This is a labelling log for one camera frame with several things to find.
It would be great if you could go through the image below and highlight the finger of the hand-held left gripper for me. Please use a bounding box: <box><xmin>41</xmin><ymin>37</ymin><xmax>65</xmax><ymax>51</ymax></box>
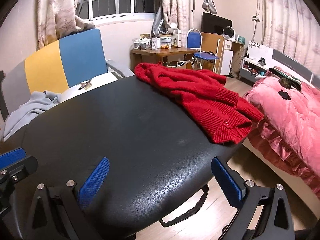
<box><xmin>0</xmin><ymin>147</ymin><xmax>38</xmax><ymax>180</ymax></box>

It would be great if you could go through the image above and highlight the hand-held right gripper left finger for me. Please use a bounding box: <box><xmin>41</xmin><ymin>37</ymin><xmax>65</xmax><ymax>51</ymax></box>
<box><xmin>25</xmin><ymin>156</ymin><xmax>110</xmax><ymax>240</ymax></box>

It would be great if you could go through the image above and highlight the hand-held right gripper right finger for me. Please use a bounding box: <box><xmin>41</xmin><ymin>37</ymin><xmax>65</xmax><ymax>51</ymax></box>
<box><xmin>211</xmin><ymin>156</ymin><xmax>297</xmax><ymax>240</ymax></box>

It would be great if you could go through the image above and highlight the red knit sweater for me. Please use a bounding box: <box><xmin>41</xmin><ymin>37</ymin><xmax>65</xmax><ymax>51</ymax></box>
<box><xmin>134</xmin><ymin>62</ymin><xmax>265</xmax><ymax>145</ymax></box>

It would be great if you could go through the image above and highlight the light blue cloth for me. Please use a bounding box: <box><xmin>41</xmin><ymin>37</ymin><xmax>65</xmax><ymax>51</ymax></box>
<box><xmin>3</xmin><ymin>90</ymin><xmax>63</xmax><ymax>142</ymax></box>

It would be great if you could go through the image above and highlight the pink bed blanket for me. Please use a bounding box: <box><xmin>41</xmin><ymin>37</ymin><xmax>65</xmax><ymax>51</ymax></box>
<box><xmin>242</xmin><ymin>70</ymin><xmax>320</xmax><ymax>193</ymax></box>

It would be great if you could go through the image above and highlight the small brown object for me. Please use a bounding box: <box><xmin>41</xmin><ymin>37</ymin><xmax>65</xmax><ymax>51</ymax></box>
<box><xmin>77</xmin><ymin>79</ymin><xmax>92</xmax><ymax>90</ymax></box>

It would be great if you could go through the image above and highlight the white seat cushion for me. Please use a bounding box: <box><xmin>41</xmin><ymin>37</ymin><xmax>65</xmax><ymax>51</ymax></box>
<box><xmin>60</xmin><ymin>72</ymin><xmax>118</xmax><ymax>103</ymax></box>

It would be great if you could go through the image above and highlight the low white shelf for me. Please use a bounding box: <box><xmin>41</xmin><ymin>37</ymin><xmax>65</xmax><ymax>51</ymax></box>
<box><xmin>239</xmin><ymin>56</ymin><xmax>265</xmax><ymax>83</ymax></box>

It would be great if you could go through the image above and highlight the dark patterned item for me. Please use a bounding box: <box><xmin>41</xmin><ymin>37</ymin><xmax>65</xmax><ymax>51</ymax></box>
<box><xmin>269</xmin><ymin>66</ymin><xmax>303</xmax><ymax>92</ymax></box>

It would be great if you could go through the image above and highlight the grey yellow blue armchair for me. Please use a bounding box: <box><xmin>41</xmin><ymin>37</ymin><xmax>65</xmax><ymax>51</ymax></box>
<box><xmin>0</xmin><ymin>28</ymin><xmax>135</xmax><ymax>140</ymax></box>

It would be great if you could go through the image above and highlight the grey bed headboard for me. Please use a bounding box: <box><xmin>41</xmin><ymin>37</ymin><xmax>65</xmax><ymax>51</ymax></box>
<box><xmin>271</xmin><ymin>49</ymin><xmax>313</xmax><ymax>83</ymax></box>

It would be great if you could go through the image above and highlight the white floral board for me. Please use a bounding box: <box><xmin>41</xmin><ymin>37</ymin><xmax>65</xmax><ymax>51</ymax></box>
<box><xmin>246</xmin><ymin>40</ymin><xmax>274</xmax><ymax>63</ymax></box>

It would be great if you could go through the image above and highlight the wooden side cabinet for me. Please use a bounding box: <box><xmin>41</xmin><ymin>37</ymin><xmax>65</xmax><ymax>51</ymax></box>
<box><xmin>200</xmin><ymin>32</ymin><xmax>242</xmax><ymax>77</ymax></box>

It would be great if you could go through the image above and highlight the wooden desk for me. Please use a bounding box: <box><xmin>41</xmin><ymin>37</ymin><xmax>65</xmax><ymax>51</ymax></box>
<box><xmin>131</xmin><ymin>46</ymin><xmax>197</xmax><ymax>68</ymax></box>

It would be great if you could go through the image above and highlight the blue folding chair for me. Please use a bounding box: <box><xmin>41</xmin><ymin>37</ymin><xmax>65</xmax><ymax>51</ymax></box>
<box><xmin>186</xmin><ymin>29</ymin><xmax>220</xmax><ymax>73</ymax></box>

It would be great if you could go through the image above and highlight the small round fan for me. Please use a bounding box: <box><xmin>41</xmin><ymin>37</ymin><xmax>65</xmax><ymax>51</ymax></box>
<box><xmin>222</xmin><ymin>26</ymin><xmax>235</xmax><ymax>41</ymax></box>

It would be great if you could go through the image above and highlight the white printed box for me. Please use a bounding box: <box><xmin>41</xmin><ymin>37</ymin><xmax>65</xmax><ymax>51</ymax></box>
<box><xmin>171</xmin><ymin>30</ymin><xmax>183</xmax><ymax>48</ymax></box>

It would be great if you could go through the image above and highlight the green white box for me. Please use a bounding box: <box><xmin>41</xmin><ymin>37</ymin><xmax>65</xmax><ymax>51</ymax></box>
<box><xmin>159</xmin><ymin>34</ymin><xmax>173</xmax><ymax>48</ymax></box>

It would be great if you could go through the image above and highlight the beige starfish print curtain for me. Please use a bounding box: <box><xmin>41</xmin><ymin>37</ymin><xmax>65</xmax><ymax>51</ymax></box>
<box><xmin>36</xmin><ymin>0</ymin><xmax>95</xmax><ymax>50</ymax></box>

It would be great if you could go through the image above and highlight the black monitor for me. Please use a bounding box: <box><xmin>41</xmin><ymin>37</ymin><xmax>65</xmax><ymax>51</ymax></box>
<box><xmin>201</xmin><ymin>12</ymin><xmax>233</xmax><ymax>35</ymax></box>

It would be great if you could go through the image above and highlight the silver bag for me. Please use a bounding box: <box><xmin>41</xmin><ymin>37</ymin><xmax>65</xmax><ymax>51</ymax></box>
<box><xmin>151</xmin><ymin>5</ymin><xmax>166</xmax><ymax>37</ymax></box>

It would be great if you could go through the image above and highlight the pink patterned curtain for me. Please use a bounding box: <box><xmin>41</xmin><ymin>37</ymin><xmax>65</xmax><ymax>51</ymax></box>
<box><xmin>261</xmin><ymin>0</ymin><xmax>320</xmax><ymax>68</ymax></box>

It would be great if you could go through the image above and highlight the grey hanging bag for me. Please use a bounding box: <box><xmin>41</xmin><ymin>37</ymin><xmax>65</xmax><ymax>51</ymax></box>
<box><xmin>202</xmin><ymin>0</ymin><xmax>218</xmax><ymax>14</ymax></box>

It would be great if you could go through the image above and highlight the beige patterned curtain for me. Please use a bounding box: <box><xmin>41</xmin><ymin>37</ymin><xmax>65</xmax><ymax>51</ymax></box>
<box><xmin>159</xmin><ymin>0</ymin><xmax>188</xmax><ymax>30</ymax></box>

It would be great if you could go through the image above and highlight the black table carry handle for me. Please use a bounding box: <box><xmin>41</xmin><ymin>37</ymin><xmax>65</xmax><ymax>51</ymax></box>
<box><xmin>159</xmin><ymin>182</ymin><xmax>209</xmax><ymax>228</ymax></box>

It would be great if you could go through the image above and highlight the white bed frame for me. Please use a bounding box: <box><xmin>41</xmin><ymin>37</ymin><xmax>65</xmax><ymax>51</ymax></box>
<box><xmin>241</xmin><ymin>137</ymin><xmax>315</xmax><ymax>200</ymax></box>

